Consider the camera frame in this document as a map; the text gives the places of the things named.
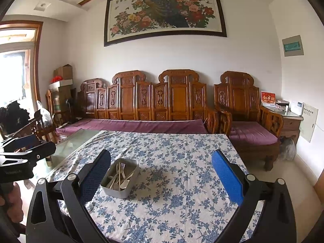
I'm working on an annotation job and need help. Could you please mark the white desk phone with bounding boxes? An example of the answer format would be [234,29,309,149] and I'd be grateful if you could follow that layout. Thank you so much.
[290,101,304,115]

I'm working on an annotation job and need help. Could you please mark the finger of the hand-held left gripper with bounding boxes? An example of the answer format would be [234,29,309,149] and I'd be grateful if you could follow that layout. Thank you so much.
[0,134,38,152]
[0,142,56,162]

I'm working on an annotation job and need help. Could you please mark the green wall panel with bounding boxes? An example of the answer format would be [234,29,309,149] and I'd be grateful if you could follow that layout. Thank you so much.
[282,35,304,57]

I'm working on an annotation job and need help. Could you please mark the brown cardboard box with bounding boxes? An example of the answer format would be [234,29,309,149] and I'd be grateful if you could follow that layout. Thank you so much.
[53,64,74,80]

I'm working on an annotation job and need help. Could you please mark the carved wooden sofa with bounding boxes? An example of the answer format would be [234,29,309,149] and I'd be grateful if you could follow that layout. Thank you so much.
[52,69,233,138]

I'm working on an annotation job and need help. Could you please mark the black bag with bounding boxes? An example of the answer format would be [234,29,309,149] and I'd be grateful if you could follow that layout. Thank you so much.
[0,100,31,134]

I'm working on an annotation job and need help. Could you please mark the person's left hand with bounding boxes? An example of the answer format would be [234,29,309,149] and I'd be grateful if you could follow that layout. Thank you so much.
[11,181,24,223]

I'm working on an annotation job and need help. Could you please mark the white plastic fork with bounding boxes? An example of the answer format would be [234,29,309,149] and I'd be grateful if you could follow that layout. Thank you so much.
[119,168,137,184]

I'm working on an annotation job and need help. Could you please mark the framed peacock painting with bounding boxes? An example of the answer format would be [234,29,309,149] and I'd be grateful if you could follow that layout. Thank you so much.
[104,0,227,47]

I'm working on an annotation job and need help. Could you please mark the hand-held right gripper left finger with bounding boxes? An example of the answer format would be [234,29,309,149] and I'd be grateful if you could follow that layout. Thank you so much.
[25,149,111,243]

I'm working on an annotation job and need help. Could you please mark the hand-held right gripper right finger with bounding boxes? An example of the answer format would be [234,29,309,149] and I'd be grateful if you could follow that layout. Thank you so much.
[211,149,296,243]

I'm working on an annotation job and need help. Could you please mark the metal fork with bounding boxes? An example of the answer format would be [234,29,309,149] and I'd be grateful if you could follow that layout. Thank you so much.
[117,162,126,190]

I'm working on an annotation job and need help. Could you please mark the grey plastic bag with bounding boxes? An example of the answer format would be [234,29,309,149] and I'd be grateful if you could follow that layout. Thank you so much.
[278,137,296,161]

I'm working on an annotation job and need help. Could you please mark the carved wooden armchair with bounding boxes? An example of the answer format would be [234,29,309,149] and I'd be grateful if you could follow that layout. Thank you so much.
[214,71,284,171]

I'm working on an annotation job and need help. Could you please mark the white wall panel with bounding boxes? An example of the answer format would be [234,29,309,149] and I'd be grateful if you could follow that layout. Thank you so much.
[299,102,319,143]

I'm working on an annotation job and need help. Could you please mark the purple sofa cushion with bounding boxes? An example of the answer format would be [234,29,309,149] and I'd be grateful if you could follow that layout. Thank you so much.
[56,118,208,137]

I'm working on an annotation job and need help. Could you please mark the tan wooden furniture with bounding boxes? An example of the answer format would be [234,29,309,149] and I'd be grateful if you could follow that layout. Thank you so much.
[312,167,324,190]

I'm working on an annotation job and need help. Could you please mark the clear plastic bag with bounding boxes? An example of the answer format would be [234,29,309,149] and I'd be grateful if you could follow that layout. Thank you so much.
[37,101,52,122]

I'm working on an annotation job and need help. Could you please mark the carved wooden chair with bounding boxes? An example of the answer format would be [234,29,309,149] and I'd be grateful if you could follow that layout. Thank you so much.
[5,109,57,147]

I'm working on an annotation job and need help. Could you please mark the white flat box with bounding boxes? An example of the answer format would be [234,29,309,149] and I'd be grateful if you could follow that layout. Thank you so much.
[48,79,73,90]

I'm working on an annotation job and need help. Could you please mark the light bamboo chopstick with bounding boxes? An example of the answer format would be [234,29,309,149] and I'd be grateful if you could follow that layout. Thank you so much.
[108,172,122,189]

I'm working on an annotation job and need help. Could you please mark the wooden door frame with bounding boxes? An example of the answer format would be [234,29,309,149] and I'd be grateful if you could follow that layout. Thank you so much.
[0,20,44,137]

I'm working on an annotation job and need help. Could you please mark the wooden side table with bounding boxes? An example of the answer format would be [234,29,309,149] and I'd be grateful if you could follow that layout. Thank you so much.
[262,104,304,145]

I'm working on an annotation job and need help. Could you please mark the blue floral tablecloth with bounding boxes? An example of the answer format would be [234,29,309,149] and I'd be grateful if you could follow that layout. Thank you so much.
[46,130,265,242]

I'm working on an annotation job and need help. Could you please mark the rectangular metal tin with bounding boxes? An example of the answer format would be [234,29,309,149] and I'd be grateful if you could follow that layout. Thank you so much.
[100,158,140,199]

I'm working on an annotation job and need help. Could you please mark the purple armchair cushion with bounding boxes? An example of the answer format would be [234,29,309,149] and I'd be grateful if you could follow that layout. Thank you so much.
[229,121,279,146]

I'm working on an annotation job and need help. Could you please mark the red desk calendar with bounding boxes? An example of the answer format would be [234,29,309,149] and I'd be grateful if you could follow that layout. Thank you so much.
[261,91,276,106]

